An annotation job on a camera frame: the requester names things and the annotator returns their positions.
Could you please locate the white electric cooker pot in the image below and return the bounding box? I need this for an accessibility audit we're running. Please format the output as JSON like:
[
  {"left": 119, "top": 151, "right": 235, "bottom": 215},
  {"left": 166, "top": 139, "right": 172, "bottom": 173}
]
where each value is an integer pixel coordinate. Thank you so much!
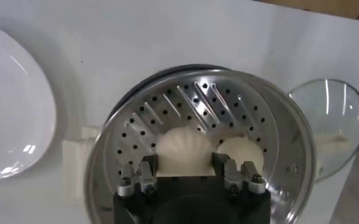
[{"left": 62, "top": 63, "right": 247, "bottom": 224}]

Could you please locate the white oval plate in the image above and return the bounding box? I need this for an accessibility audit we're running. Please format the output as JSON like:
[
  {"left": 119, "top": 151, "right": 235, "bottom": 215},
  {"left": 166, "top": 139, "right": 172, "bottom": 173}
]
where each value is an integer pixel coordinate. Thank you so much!
[{"left": 0, "top": 23, "right": 57, "bottom": 183}]

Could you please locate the glass lid with white handle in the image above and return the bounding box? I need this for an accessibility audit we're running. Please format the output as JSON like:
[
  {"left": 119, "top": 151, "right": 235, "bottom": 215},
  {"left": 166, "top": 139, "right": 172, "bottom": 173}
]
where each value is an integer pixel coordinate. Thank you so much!
[{"left": 288, "top": 78, "right": 359, "bottom": 183}]

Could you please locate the perforated stainless steamer basket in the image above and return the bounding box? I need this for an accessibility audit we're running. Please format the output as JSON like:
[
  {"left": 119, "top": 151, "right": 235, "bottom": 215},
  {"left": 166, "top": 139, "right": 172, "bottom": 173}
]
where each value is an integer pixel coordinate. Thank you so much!
[{"left": 84, "top": 69, "right": 317, "bottom": 224}]

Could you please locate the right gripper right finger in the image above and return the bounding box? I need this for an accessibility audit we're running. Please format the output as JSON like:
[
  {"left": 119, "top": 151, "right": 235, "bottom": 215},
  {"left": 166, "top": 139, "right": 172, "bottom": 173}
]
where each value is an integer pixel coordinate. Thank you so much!
[{"left": 211, "top": 152, "right": 267, "bottom": 195}]

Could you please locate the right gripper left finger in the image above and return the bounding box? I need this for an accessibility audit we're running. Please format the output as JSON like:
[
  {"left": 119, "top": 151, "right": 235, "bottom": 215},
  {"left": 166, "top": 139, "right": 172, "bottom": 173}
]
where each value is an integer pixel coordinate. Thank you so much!
[{"left": 116, "top": 153, "right": 158, "bottom": 198}]

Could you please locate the white steamed baozi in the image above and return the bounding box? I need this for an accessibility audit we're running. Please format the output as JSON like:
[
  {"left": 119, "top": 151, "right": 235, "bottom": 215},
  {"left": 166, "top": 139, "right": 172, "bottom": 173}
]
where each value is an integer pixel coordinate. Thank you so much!
[
  {"left": 217, "top": 135, "right": 265, "bottom": 176},
  {"left": 155, "top": 126, "right": 215, "bottom": 177}
]

